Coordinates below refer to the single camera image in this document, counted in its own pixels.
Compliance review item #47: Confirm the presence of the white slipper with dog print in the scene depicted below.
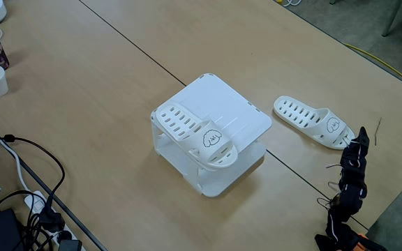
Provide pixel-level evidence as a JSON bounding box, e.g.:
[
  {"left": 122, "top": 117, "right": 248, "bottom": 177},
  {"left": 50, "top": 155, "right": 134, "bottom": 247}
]
[
  {"left": 154, "top": 101, "right": 239, "bottom": 171},
  {"left": 273, "top": 96, "right": 357, "bottom": 151}
]

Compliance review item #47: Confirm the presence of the white plastic shoe rack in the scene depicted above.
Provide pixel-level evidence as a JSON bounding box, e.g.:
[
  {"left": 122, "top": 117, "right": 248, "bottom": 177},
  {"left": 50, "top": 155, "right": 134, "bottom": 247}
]
[{"left": 150, "top": 73, "right": 274, "bottom": 199}]

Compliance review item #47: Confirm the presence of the grey chair leg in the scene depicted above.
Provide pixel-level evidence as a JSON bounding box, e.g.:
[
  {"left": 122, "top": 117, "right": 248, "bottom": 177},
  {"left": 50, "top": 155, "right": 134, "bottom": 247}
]
[{"left": 381, "top": 0, "right": 402, "bottom": 38}]

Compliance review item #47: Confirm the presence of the black plug adapter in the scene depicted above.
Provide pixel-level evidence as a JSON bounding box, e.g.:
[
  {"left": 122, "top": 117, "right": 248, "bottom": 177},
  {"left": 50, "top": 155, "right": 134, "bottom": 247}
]
[{"left": 57, "top": 230, "right": 83, "bottom": 251}]

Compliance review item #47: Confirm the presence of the black plug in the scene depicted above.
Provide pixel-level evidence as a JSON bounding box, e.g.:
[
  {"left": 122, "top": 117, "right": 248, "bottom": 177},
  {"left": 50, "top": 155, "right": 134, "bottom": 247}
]
[{"left": 38, "top": 205, "right": 66, "bottom": 234}]

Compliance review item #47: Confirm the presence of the white power strip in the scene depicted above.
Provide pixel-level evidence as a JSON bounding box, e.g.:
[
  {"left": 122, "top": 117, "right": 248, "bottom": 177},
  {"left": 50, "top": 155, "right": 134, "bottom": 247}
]
[{"left": 24, "top": 190, "right": 87, "bottom": 251}]

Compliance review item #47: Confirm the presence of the black power adapter brick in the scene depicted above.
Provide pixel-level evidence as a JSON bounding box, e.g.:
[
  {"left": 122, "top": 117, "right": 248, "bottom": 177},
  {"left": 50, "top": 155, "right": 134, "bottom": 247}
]
[{"left": 0, "top": 208, "right": 26, "bottom": 251}]

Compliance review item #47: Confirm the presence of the yellow floor cable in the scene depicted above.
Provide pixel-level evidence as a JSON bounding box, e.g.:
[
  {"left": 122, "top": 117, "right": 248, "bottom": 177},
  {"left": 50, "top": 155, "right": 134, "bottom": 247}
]
[{"left": 342, "top": 42, "right": 402, "bottom": 95}]

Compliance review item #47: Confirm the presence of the white and yellow cable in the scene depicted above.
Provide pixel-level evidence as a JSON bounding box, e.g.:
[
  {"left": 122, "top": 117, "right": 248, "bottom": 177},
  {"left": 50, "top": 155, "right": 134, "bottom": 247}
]
[{"left": 274, "top": 0, "right": 303, "bottom": 7}]

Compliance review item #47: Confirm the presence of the white power cable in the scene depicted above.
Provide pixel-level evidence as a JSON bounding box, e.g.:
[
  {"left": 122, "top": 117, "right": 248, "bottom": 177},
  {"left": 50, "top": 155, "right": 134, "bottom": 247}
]
[{"left": 0, "top": 114, "right": 34, "bottom": 196}]

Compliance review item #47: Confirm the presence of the black cable with ferrite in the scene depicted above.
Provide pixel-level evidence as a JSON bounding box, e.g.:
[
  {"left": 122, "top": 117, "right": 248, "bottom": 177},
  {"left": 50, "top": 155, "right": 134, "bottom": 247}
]
[{"left": 0, "top": 129, "right": 66, "bottom": 210}]

